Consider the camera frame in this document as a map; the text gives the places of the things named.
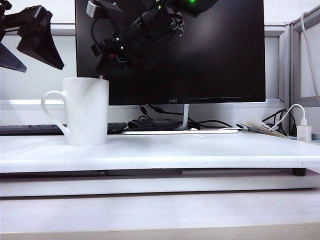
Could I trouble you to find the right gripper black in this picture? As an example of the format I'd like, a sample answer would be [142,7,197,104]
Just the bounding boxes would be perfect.
[90,34,137,76]

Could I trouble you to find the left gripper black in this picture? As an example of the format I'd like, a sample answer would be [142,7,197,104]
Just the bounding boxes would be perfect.
[0,0,65,74]

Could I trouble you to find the white ceramic mug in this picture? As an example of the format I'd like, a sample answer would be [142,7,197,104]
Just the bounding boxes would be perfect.
[40,76,110,147]

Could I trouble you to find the black power adapter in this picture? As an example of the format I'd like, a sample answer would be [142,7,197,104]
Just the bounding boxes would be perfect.
[127,118,181,131]

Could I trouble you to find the black keyboard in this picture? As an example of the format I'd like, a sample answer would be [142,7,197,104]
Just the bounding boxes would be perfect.
[0,123,128,137]

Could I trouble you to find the white monitor stand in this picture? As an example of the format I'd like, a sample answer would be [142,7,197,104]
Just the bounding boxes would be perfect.
[121,103,240,136]

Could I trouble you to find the black AOC computer monitor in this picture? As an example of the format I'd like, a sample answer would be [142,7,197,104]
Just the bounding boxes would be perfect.
[74,0,266,106]

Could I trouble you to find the white raised platform board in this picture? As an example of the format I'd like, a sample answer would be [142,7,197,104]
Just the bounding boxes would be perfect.
[0,131,320,175]

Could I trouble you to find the grey framed side partition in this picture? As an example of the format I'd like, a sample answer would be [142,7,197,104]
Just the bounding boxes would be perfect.
[284,4,320,141]

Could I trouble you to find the white USB charger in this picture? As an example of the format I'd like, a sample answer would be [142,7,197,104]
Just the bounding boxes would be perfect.
[296,125,313,142]

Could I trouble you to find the black cable with ferrite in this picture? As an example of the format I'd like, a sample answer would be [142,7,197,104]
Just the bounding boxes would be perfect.
[138,104,151,123]

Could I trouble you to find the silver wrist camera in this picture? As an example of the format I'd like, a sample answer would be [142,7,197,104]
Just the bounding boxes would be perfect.
[85,0,101,19]

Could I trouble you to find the black monitor cable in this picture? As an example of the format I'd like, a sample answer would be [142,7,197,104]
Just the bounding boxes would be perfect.
[149,104,201,131]

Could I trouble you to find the long black cable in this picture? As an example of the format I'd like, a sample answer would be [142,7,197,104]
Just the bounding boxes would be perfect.
[189,119,238,131]

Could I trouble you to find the thick white cable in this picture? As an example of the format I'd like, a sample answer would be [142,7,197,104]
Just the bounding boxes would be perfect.
[300,11,320,105]

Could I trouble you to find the thin white USB cable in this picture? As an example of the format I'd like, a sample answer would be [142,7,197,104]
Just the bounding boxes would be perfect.
[270,103,308,131]

